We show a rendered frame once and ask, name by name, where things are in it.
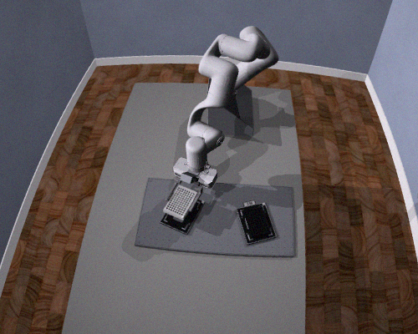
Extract white barcode label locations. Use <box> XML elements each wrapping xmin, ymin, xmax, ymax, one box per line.
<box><xmin>243</xmin><ymin>200</ymin><xmax>256</xmax><ymax>207</ymax></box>

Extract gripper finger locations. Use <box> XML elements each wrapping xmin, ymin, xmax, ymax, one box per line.
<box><xmin>165</xmin><ymin>177</ymin><xmax>181</xmax><ymax>202</ymax></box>
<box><xmin>188</xmin><ymin>181</ymin><xmax>203</xmax><ymax>212</ymax></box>

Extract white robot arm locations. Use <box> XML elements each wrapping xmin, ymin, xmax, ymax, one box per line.
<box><xmin>180</xmin><ymin>26</ymin><xmax>278</xmax><ymax>184</ymax></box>

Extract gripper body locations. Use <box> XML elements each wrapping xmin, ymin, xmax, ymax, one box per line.
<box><xmin>174</xmin><ymin>157</ymin><xmax>217</xmax><ymax>188</ymax></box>

